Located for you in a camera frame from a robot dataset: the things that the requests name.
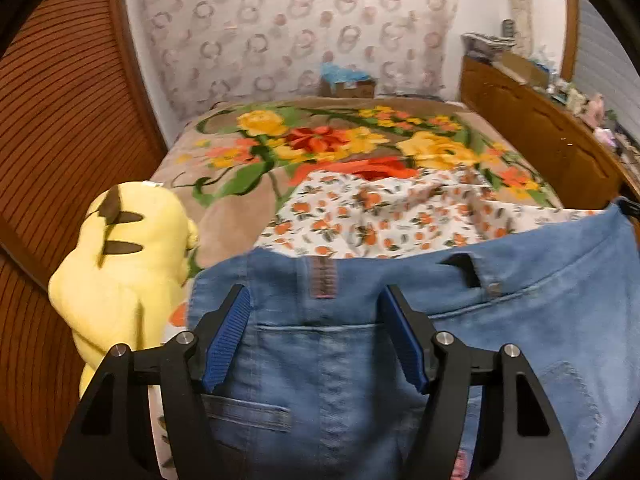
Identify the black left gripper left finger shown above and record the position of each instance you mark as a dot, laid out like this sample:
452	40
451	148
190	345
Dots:
136	393

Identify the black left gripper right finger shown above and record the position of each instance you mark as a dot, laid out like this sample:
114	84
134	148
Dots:
518	434

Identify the blue denim jeans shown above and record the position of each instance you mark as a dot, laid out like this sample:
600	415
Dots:
325	383

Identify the yellow Pikachu plush toy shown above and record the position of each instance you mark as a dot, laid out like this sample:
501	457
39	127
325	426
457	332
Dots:
127	274

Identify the orange print white sheet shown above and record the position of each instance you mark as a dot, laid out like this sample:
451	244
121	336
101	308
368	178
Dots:
363	209

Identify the long wooden sideboard cabinet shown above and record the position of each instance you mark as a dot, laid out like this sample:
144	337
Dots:
582	172

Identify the floral brown bed blanket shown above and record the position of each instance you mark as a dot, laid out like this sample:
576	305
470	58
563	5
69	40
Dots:
414	135

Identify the pink cloth on sideboard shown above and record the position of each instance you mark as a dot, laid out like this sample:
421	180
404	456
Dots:
605	137

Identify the brown louvered wardrobe door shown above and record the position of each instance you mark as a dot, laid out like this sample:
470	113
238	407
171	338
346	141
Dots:
75	120

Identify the pink bottle on sideboard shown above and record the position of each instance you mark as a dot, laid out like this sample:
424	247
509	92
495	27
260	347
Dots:
594	113

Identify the open cardboard box on sideboard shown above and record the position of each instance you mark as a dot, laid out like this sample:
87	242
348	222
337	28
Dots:
523	70

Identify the grey window roller shutter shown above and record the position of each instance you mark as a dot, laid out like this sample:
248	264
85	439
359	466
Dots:
602	66

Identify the cardboard box with blue bag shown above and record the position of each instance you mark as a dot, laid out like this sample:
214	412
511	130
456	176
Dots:
345	83

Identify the circle pattern sheer curtain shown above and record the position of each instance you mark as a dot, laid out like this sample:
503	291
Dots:
206	51

